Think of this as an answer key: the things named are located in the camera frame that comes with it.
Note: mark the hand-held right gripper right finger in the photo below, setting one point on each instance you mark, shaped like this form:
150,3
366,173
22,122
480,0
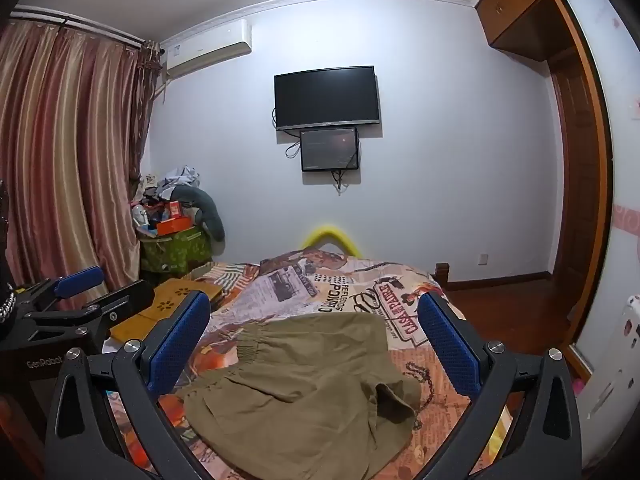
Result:
445,345

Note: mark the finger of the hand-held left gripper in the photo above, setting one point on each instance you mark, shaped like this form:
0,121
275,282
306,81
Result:
115,310
80,279

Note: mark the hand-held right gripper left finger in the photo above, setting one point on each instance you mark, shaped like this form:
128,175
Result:
177,345

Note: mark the olive green pants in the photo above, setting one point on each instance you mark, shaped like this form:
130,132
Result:
300,385

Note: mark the wooden lap desk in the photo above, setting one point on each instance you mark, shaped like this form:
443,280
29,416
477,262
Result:
170,292

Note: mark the green storage box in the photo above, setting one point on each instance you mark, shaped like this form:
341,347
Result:
175,251

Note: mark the orange box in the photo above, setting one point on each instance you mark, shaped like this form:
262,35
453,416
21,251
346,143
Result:
172,226

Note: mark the small red box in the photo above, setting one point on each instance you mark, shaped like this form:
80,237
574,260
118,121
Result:
174,208

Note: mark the printed blanket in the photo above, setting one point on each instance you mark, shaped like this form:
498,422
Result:
340,290

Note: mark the striped pink curtain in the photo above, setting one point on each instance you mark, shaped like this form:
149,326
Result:
65,160

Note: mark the yellow foam hoop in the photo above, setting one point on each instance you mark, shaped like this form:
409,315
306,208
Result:
330,234

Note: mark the wooden door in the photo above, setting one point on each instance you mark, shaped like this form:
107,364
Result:
580,185

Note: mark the curtain rod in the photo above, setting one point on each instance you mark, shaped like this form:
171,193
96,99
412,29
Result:
75,22

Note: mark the white air conditioner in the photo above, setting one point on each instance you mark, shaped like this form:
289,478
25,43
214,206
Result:
210,47

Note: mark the white sliding wardrobe door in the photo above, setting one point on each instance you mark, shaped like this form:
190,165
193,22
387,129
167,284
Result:
600,60

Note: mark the wooden overhead cabinet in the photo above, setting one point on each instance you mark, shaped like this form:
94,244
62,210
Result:
520,5

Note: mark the wooden bed post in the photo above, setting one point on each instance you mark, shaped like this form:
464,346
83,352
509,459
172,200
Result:
442,272

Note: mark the white wall socket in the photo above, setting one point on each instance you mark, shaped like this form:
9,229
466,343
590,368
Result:
482,259

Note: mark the small black wall monitor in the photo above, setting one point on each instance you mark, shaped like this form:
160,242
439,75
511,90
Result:
330,150

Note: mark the black wall television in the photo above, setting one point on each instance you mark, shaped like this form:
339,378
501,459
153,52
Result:
325,96

